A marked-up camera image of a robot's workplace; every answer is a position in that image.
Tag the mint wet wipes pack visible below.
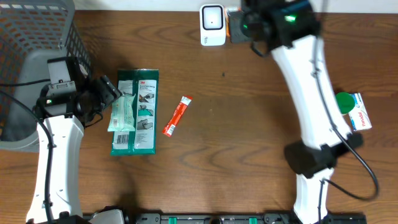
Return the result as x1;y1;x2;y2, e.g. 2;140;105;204
108;94;135;132

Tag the green white gloves package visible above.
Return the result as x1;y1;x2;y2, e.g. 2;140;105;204
111;69;159;156

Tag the red stick sachet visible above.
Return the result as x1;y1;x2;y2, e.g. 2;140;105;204
162;95;193;137

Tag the green lid jar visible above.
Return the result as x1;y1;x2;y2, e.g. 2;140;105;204
335;92;355;114

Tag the white slim box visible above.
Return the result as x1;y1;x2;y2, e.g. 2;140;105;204
348;93;372;131

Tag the orange tissue pack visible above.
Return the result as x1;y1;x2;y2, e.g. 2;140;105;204
224;7;230;38

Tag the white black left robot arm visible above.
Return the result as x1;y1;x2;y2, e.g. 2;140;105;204
26;57;122;223

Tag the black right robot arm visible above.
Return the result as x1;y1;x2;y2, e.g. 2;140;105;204
229;1;363;223

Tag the grey plastic mesh basket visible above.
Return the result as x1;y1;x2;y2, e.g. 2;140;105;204
1;0;92;152

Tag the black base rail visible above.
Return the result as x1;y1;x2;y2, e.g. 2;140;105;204
82;207;368;224

